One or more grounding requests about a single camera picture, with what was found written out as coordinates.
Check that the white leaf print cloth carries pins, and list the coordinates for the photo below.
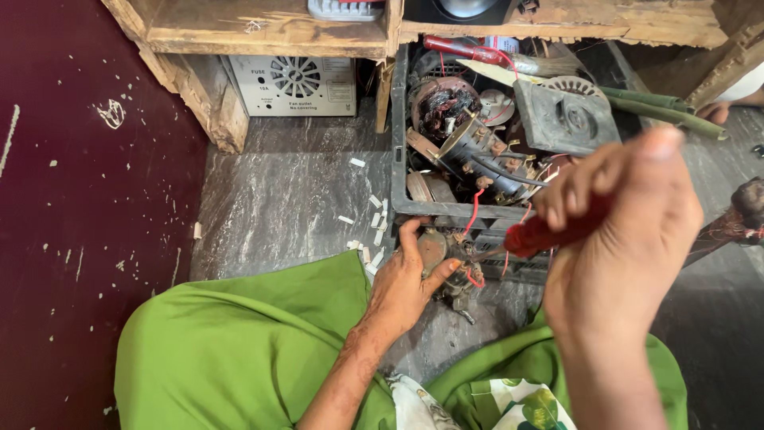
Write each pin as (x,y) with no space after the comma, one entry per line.
(477,406)

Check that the black round speaker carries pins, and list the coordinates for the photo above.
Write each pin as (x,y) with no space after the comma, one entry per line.
(465,9)

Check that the burnt motor winding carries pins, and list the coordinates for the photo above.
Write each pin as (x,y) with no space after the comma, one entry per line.
(443,107)

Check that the person's right hand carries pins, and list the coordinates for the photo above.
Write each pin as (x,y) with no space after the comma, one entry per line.
(621,239)

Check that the green trousers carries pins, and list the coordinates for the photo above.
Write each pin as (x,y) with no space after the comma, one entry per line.
(298,352)

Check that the grey square motor cover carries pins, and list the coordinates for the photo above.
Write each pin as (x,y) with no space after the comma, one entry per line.
(566,118)

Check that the wooden workbench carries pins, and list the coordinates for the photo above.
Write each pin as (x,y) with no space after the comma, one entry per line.
(418,36)

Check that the white plastic device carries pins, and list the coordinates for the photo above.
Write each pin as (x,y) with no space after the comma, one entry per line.
(346,9)

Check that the small metal switch assembly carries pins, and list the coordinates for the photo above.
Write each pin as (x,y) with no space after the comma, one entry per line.
(450,269)

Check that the person's left hand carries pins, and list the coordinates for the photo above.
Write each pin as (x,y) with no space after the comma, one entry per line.
(398,288)

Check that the dark plastic crate of parts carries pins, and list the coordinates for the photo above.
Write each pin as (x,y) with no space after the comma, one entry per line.
(495,137)

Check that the scattered white plastic pieces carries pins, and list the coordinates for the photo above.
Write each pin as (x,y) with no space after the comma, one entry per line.
(369,227)

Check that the white metal power unit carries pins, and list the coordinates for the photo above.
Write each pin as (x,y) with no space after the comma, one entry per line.
(295,85)

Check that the green bamboo sticks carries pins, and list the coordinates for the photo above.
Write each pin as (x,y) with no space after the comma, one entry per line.
(656,107)

